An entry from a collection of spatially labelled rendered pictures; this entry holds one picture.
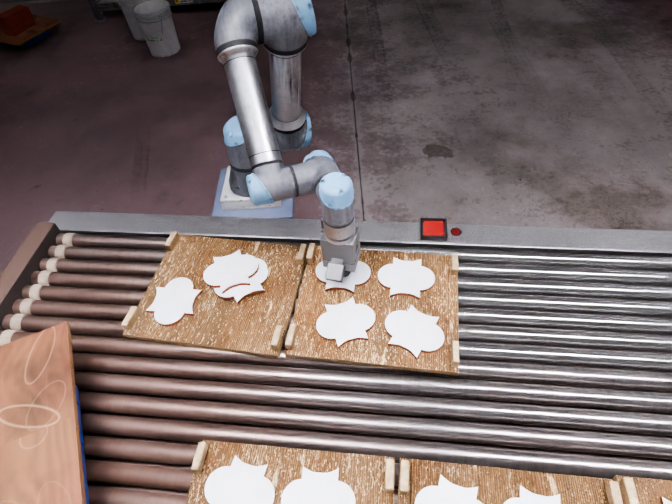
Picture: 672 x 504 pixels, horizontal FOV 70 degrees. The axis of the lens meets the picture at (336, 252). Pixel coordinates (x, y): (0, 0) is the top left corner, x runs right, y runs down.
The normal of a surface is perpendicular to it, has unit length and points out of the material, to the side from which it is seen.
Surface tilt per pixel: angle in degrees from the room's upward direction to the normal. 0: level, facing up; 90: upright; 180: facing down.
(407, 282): 0
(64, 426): 0
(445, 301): 0
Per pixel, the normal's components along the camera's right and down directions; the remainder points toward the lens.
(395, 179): -0.06, -0.65
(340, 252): -0.28, 0.74
